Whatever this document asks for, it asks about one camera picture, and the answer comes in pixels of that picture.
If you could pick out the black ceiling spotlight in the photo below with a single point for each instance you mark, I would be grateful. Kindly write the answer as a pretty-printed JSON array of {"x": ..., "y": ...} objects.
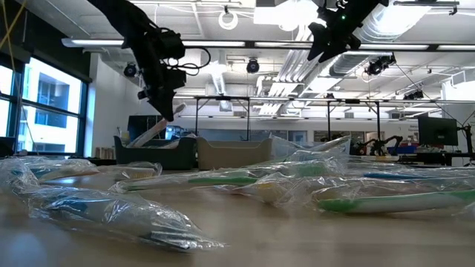
[
  {"x": 413, "y": 95},
  {"x": 378, "y": 65}
]

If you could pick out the small brown boxes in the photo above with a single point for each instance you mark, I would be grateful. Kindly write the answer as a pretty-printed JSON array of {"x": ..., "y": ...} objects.
[{"x": 105, "y": 153}]

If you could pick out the long ceiling light bar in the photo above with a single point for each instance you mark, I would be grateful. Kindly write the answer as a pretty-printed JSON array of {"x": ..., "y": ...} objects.
[{"x": 222, "y": 43}]

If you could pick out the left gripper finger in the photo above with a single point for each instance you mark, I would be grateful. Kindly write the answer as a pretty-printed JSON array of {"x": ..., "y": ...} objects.
[{"x": 165, "y": 105}]

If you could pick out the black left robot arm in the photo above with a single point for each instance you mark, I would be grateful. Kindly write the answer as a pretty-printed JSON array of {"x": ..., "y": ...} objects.
[{"x": 118, "y": 15}]

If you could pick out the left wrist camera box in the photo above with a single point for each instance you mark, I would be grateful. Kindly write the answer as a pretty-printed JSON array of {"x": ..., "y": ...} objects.
[{"x": 172, "y": 44}]

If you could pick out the clear plastic bin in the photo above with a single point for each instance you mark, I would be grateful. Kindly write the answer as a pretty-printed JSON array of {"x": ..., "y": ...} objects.
[{"x": 304, "y": 148}]

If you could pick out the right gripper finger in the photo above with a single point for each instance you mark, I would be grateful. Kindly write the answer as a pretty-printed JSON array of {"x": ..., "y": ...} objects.
[
  {"x": 334, "y": 46},
  {"x": 317, "y": 37}
]

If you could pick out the dark window frame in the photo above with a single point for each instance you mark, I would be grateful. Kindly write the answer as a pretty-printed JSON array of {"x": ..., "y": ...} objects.
[{"x": 83, "y": 122}]

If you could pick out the background black robot arms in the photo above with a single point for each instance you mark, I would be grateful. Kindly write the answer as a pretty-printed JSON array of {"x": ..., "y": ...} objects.
[{"x": 378, "y": 146}]

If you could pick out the beige plastic bin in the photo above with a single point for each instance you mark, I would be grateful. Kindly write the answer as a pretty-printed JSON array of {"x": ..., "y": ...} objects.
[{"x": 234, "y": 152}]

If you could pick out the black ceiling dome camera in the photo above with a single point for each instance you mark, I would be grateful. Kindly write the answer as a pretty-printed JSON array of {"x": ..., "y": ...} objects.
[
  {"x": 252, "y": 66},
  {"x": 130, "y": 69}
]

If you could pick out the round silver ventilation duct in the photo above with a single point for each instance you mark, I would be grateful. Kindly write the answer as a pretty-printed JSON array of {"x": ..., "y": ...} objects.
[{"x": 382, "y": 29}]

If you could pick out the black computer monitor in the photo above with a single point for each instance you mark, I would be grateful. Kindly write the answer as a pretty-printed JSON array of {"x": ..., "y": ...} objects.
[
  {"x": 139, "y": 124},
  {"x": 438, "y": 130}
]

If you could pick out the dark green plastic bin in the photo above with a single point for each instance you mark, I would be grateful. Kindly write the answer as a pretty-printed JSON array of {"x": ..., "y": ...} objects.
[{"x": 156, "y": 157}]

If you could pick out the blue storage bin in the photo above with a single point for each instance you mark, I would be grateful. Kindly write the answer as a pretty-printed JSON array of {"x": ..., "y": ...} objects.
[{"x": 402, "y": 149}]

